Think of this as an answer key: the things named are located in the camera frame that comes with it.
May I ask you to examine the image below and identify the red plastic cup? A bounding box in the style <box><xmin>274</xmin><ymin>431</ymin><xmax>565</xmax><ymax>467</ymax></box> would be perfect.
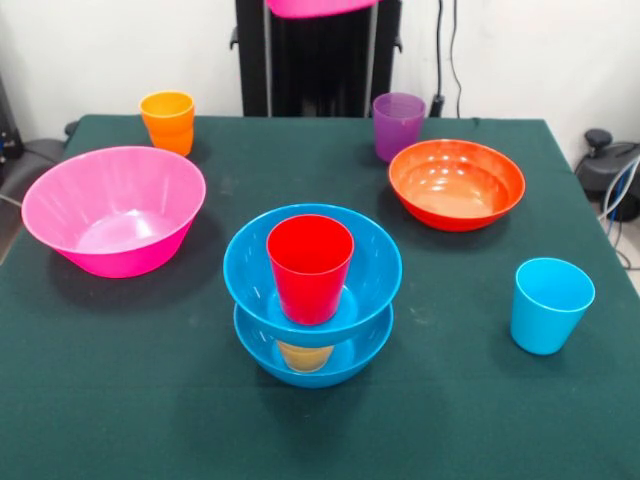
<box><xmin>266</xmin><ymin>214</ymin><xmax>355</xmax><ymax>326</ymax></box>

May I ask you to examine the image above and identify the blue plastic bowl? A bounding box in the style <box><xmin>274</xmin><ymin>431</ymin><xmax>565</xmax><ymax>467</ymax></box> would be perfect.
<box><xmin>233</xmin><ymin>302</ymin><xmax>395</xmax><ymax>389</ymax></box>
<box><xmin>222</xmin><ymin>203</ymin><xmax>403</xmax><ymax>349</ymax></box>

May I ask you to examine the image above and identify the yellow plastic cup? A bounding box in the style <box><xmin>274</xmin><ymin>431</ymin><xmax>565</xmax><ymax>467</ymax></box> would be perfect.
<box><xmin>276</xmin><ymin>341</ymin><xmax>334</xmax><ymax>374</ymax></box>

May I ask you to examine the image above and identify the pink plastic bowl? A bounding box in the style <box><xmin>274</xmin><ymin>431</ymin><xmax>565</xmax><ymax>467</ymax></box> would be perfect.
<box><xmin>264</xmin><ymin>0</ymin><xmax>380</xmax><ymax>20</ymax></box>
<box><xmin>20</xmin><ymin>145</ymin><xmax>207</xmax><ymax>279</ymax></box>

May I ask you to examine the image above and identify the purple plastic cup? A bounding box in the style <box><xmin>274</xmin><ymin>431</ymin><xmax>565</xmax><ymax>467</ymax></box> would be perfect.
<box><xmin>372</xmin><ymin>92</ymin><xmax>427</xmax><ymax>164</ymax></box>

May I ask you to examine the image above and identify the red-orange plastic bowl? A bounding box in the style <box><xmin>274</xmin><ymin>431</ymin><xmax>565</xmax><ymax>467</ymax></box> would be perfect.
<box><xmin>388</xmin><ymin>139</ymin><xmax>527</xmax><ymax>233</ymax></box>

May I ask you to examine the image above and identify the orange plastic cup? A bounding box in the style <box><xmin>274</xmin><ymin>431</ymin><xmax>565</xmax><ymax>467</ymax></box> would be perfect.
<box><xmin>138</xmin><ymin>90</ymin><xmax>196</xmax><ymax>157</ymax></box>

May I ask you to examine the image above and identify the dark green table cloth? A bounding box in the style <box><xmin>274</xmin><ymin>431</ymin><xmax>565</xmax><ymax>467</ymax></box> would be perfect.
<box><xmin>0</xmin><ymin>113</ymin><xmax>640</xmax><ymax>480</ymax></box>

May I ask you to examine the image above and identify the light blue plastic cup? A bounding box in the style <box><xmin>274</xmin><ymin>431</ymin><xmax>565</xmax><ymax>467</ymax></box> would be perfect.
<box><xmin>510</xmin><ymin>257</ymin><xmax>596</xmax><ymax>356</ymax></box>

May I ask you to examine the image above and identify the black upright post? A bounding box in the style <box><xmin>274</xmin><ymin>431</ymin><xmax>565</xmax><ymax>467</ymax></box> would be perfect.
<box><xmin>229</xmin><ymin>0</ymin><xmax>404</xmax><ymax>119</ymax></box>

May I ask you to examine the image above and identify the black cable with plug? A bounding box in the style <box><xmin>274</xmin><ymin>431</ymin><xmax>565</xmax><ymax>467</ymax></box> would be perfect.
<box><xmin>430</xmin><ymin>0</ymin><xmax>466</xmax><ymax>120</ymax></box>

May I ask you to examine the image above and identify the tangle of floor cables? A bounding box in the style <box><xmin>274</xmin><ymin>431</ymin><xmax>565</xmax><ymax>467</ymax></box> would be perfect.
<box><xmin>597</xmin><ymin>159</ymin><xmax>640</xmax><ymax>271</ymax></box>

